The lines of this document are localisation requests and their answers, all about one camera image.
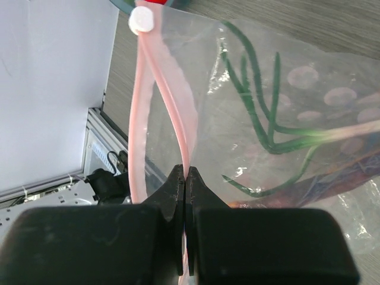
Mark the white slotted cable duct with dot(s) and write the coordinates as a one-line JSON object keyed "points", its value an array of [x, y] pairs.
{"points": [[99, 152]]}

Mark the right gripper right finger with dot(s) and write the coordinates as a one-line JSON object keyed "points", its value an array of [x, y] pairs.
{"points": [[262, 245]]}

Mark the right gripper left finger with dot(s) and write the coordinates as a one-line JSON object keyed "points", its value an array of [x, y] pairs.
{"points": [[99, 244]]}

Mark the green scallion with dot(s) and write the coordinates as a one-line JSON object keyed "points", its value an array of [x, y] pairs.
{"points": [[273, 137]]}

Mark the clear zip top bag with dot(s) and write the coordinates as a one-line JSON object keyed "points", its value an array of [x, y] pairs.
{"points": [[239, 130]]}

